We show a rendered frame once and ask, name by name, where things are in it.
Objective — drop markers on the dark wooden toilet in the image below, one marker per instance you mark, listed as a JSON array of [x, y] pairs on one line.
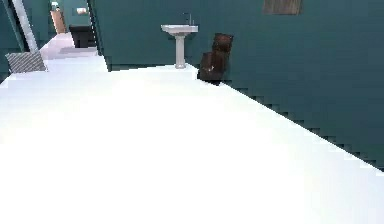
[[215, 60]]

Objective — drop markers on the grey striped floor mat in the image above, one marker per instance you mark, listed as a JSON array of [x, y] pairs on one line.
[[25, 62]]

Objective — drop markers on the white room door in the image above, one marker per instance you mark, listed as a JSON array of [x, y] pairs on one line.
[[26, 25]]

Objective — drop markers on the tan wooden door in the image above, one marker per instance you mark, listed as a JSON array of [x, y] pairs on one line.
[[59, 21]]

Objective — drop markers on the black cabinet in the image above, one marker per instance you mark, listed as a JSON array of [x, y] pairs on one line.
[[82, 36]]

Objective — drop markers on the brown framed wall picture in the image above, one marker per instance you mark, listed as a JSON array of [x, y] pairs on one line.
[[282, 6]]

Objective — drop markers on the white pedestal sink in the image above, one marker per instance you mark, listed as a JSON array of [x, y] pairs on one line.
[[180, 40]]

